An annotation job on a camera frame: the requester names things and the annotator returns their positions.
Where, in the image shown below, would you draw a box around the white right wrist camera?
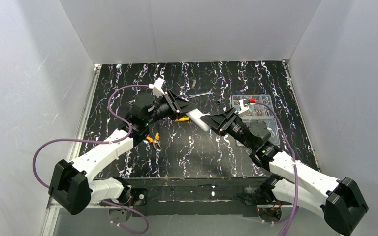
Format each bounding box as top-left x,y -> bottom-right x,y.
238,98 -> 255,117

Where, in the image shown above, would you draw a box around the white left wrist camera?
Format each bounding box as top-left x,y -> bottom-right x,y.
149,78 -> 165,98

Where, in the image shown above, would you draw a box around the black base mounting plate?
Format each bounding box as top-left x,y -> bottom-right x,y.
98,176 -> 307,218

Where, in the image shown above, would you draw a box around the silver wrench upper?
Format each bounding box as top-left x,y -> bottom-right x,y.
188,91 -> 214,99

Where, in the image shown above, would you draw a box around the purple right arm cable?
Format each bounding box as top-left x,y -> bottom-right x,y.
252,101 -> 300,236

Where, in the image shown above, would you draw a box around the yellow handled screwdriver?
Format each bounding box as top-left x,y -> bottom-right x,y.
173,117 -> 190,122

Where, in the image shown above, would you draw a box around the clear plastic screw organizer box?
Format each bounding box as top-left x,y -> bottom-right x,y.
231,94 -> 280,145

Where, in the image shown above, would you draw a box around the white remote control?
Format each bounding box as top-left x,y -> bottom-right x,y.
185,108 -> 211,132

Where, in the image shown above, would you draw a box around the orange handled pliers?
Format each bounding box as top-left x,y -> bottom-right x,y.
145,132 -> 162,151

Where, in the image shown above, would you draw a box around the aluminium frame rail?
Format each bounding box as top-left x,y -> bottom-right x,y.
40,63 -> 102,236

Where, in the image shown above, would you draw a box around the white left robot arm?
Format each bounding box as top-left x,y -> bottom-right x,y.
48,91 -> 209,215

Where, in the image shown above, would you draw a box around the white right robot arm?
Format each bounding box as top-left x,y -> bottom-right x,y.
200,109 -> 369,236

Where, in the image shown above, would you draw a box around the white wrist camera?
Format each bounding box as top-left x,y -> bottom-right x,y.
238,98 -> 255,117
149,78 -> 165,98

